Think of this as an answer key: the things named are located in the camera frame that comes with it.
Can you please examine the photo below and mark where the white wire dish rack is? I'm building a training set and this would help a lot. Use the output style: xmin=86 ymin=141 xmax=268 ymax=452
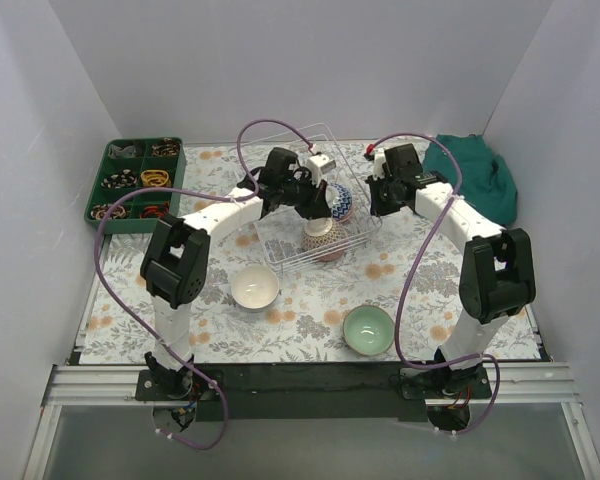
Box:
xmin=243 ymin=123 xmax=382 ymax=273

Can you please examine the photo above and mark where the blue white patterned bowl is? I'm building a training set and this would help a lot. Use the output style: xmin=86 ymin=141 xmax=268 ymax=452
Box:
xmin=326 ymin=183 xmax=353 ymax=222

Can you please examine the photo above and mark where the brown geometric patterned bowl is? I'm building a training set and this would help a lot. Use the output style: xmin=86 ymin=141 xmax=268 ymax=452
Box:
xmin=301 ymin=218 xmax=346 ymax=251

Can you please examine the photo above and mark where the red patterned bowl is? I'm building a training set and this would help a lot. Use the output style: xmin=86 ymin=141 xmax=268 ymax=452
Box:
xmin=316 ymin=249 xmax=345 ymax=262

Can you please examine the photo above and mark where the plain white bowl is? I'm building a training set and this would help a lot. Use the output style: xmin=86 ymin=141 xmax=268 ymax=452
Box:
xmin=230 ymin=265 xmax=280 ymax=311

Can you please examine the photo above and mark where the mint green bowl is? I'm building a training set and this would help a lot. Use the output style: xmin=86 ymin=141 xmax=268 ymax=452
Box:
xmin=342 ymin=305 xmax=395 ymax=357

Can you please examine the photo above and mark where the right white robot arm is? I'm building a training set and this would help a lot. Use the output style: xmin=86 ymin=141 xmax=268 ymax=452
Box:
xmin=364 ymin=144 xmax=536 ymax=398

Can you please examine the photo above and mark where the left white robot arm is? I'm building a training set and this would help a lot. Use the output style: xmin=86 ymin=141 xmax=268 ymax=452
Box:
xmin=140 ymin=147 xmax=336 ymax=400

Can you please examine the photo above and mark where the floral table mat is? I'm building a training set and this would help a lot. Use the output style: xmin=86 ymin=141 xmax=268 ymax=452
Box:
xmin=78 ymin=137 xmax=542 ymax=365

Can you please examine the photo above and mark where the green folded cloth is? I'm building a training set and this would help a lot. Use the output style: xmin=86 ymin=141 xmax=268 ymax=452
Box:
xmin=436 ymin=134 xmax=518 ymax=227

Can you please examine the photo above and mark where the brown patterned rolled tie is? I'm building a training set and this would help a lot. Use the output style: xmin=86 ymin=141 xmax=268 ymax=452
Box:
xmin=151 ymin=138 xmax=181 ymax=157

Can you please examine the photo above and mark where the yellow rolled tie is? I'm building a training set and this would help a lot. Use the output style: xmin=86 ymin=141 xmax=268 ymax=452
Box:
xmin=140 ymin=169 xmax=172 ymax=188

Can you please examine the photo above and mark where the orange navy rolled tie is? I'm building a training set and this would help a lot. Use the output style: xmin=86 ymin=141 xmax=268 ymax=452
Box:
xmin=139 ymin=202 xmax=170 ymax=219

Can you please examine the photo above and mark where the green compartment tray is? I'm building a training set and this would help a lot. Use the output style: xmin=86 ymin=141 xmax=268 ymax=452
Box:
xmin=84 ymin=137 xmax=186 ymax=234

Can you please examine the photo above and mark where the black white rolled tie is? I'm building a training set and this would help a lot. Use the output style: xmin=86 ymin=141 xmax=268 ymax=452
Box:
xmin=100 ymin=169 xmax=137 ymax=189

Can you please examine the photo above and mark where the grey rolled cloth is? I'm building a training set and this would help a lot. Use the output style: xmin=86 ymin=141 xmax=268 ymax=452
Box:
xmin=107 ymin=143 xmax=138 ymax=159

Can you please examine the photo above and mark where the dark floral rolled tie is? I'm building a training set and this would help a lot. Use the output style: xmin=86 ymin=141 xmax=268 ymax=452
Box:
xmin=88 ymin=204 xmax=130 ymax=220

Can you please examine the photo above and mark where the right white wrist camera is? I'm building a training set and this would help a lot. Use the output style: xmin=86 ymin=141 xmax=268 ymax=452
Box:
xmin=364 ymin=144 xmax=386 ymax=180

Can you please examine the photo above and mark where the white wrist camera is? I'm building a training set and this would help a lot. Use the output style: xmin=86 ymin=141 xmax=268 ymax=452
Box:
xmin=305 ymin=152 xmax=336 ymax=185
xmin=364 ymin=144 xmax=386 ymax=180

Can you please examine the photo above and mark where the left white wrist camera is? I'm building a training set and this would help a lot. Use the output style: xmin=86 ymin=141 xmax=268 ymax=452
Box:
xmin=305 ymin=152 xmax=336 ymax=185

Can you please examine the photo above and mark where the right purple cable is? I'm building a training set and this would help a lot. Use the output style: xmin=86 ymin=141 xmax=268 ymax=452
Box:
xmin=367 ymin=132 xmax=504 ymax=434

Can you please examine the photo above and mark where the purple cable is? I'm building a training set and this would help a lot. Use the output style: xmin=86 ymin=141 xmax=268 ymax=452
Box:
xmin=94 ymin=118 xmax=317 ymax=449
xmin=367 ymin=132 xmax=504 ymax=434

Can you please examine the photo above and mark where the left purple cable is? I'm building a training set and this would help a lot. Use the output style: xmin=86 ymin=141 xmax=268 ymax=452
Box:
xmin=94 ymin=118 xmax=317 ymax=449

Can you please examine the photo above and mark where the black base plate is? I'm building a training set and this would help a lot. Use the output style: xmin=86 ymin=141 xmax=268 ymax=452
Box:
xmin=134 ymin=361 xmax=495 ymax=422

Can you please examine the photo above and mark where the aluminium frame rail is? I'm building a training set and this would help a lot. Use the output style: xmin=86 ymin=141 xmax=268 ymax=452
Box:
xmin=43 ymin=362 xmax=580 ymax=405

